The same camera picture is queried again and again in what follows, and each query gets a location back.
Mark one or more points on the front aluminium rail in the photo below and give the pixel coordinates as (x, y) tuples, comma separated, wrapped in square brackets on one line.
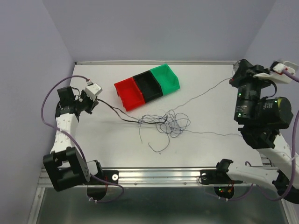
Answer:
[(163, 177)]

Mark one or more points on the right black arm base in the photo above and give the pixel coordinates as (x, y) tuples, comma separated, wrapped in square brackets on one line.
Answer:
[(223, 185)]

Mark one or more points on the green plastic bin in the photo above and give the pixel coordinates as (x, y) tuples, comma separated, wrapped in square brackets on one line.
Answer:
[(166, 78)]

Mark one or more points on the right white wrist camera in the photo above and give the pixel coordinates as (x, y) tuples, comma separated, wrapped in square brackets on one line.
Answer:
[(280, 72)]

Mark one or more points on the red plastic bin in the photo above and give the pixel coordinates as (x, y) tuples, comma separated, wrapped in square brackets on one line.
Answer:
[(130, 94)]

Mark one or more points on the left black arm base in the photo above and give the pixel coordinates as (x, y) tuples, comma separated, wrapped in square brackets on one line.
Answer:
[(97, 187)]

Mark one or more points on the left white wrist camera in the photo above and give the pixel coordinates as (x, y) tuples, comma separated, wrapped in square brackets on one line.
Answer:
[(92, 90)]

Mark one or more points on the back aluminium rail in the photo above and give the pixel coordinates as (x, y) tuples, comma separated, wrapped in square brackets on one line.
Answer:
[(152, 62)]

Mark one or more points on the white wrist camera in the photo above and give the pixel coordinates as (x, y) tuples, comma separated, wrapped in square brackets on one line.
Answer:
[(92, 90), (280, 72)]

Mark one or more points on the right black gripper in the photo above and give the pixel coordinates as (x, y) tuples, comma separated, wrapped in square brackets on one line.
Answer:
[(245, 71)]

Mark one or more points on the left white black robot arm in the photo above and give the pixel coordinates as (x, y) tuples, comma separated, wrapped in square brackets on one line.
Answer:
[(65, 164)]

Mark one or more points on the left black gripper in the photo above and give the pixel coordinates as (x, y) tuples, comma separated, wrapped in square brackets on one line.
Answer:
[(93, 103)]

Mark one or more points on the black plastic bin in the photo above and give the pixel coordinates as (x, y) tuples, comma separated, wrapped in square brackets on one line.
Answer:
[(148, 85)]

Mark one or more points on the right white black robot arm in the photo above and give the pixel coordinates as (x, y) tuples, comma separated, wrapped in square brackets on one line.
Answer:
[(261, 119)]

